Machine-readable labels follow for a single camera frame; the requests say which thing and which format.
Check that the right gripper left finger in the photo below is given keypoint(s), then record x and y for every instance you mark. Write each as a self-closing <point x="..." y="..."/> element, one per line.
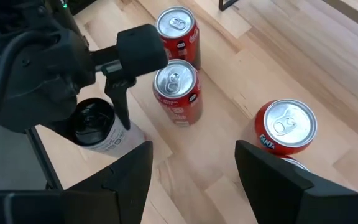
<point x="129" y="186"/>

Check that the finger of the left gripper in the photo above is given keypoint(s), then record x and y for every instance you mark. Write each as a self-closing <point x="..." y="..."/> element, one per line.
<point x="141" y="49"/>

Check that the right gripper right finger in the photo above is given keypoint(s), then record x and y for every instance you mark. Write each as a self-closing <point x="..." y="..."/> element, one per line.
<point x="269" y="186"/>

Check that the red Coca-Cola Zero can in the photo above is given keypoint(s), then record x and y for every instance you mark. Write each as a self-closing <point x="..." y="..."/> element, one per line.
<point x="295" y="163"/>

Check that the tall grey black-lidded can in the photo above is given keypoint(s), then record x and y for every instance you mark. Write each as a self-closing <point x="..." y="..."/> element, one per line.
<point x="104" y="137"/>

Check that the orange-red Fanta can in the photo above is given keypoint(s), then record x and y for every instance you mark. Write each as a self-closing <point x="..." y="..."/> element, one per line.
<point x="286" y="124"/>

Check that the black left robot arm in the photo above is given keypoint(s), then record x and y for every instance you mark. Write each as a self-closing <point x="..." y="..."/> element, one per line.
<point x="17" y="12"/>

